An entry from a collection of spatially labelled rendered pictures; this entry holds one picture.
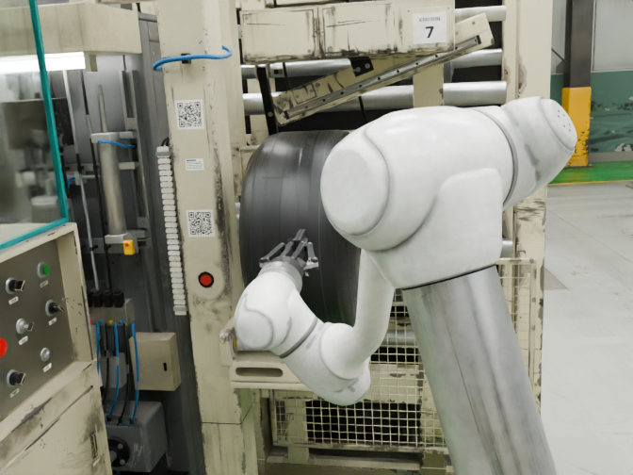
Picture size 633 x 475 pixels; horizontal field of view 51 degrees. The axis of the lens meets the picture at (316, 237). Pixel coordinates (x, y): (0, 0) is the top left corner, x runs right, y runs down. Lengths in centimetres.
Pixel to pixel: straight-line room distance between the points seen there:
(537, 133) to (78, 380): 134
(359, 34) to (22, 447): 134
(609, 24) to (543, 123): 1086
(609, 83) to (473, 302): 1093
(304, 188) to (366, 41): 54
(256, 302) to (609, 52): 1069
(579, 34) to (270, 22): 907
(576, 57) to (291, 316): 984
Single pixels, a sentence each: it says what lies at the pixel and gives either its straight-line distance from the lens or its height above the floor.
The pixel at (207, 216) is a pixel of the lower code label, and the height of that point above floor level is 124.
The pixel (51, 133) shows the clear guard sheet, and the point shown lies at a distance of 173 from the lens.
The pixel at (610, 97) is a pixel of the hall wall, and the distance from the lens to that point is 1157.
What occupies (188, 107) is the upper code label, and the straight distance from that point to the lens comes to 178.
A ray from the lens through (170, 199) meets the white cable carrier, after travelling 185.
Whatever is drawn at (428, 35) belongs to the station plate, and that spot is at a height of 168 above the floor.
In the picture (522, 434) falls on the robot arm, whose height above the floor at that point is 124.
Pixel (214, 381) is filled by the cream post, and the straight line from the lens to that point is 197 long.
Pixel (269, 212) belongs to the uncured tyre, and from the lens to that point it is 157.
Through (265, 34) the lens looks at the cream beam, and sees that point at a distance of 199.
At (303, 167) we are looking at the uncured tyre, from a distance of 161.
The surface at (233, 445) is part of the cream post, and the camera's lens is 205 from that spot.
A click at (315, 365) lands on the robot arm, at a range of 119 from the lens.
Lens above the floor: 159
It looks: 14 degrees down
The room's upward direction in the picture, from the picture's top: 3 degrees counter-clockwise
